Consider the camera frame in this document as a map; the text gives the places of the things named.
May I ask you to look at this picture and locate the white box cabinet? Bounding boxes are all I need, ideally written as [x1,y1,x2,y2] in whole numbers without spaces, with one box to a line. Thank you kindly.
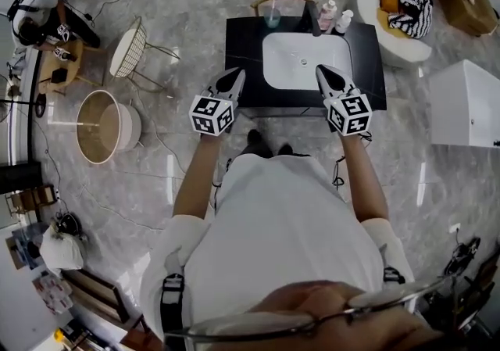
[428,59,500,149]

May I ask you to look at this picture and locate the small wooden stool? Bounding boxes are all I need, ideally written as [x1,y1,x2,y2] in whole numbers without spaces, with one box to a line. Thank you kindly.
[7,184,56,222]

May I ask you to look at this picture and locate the person's black shoe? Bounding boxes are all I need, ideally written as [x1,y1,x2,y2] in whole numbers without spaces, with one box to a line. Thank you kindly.
[277,143,310,159]
[246,129,275,159]

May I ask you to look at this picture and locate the black harness strap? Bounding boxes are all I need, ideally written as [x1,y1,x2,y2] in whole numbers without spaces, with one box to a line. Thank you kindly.
[160,272,188,345]
[382,266,402,285]

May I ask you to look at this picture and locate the metal-framed glasses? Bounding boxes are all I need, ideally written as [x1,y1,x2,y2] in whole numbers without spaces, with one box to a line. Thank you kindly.
[162,275,451,343]

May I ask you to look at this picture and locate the light wooden low table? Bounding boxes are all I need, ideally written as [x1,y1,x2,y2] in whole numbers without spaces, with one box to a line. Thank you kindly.
[38,39,85,95]

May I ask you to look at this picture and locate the round wooden side table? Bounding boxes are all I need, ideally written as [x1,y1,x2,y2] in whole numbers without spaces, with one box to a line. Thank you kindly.
[74,88,143,166]

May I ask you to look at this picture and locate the white plastic bag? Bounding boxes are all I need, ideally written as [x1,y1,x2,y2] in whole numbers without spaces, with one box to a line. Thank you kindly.
[38,224,85,277]

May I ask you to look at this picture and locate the black vanity unit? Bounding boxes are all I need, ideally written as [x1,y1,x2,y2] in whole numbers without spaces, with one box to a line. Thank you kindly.
[223,14,388,118]

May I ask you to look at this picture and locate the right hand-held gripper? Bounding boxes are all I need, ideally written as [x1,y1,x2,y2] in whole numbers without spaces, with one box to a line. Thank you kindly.
[315,63,373,137]

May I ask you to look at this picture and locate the pink-capped bottle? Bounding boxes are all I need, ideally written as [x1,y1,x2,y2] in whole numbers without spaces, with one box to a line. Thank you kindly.
[317,0,338,32]

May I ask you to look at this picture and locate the person's white shirt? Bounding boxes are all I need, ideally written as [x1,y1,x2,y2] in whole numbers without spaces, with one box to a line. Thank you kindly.
[139,153,416,345]

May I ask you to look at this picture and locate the dark wooden frame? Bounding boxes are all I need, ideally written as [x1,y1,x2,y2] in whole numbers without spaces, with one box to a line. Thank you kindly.
[62,268,130,324]

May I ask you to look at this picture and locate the black white striped cloth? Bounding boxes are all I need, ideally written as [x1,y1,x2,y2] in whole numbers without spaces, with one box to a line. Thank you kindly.
[386,0,434,40]

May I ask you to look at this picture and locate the green cup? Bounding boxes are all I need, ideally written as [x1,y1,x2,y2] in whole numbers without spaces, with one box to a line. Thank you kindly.
[262,5,283,29]

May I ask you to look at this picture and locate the floor fan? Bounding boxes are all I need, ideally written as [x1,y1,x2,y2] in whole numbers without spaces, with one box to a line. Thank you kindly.
[0,75,48,124]

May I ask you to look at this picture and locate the white bottle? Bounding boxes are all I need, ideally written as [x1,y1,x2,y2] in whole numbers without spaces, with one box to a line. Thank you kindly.
[334,9,355,35]

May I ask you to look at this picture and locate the large cardboard box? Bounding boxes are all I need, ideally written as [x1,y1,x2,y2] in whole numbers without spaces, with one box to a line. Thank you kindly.
[434,0,499,36]

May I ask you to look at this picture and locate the person's head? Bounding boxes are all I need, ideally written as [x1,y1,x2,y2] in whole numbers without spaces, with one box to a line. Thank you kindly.
[249,281,442,351]

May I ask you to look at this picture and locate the gold wire chair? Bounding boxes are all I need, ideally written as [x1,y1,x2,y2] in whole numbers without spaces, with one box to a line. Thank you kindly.
[109,16,181,95]

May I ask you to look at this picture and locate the person's left forearm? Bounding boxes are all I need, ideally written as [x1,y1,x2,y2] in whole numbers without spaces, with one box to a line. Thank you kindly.
[172,131,222,222]

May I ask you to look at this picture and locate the white armchair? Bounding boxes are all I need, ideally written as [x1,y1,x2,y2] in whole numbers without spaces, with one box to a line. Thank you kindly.
[356,0,433,67]

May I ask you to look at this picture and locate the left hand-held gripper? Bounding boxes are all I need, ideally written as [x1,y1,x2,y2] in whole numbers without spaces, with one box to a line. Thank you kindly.
[188,66,248,137]

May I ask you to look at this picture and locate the person's right forearm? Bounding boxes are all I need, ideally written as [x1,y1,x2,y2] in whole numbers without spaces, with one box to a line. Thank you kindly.
[338,133,390,224]

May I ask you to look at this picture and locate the black faucet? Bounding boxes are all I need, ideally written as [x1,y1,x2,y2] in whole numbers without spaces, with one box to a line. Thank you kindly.
[304,0,323,38]

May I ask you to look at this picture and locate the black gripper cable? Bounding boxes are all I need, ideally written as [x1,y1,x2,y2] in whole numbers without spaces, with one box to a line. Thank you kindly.
[331,155,347,191]
[212,157,232,210]

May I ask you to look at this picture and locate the white sink basin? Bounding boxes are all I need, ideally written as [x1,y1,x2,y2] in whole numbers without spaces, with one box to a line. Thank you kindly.
[262,31,354,91]

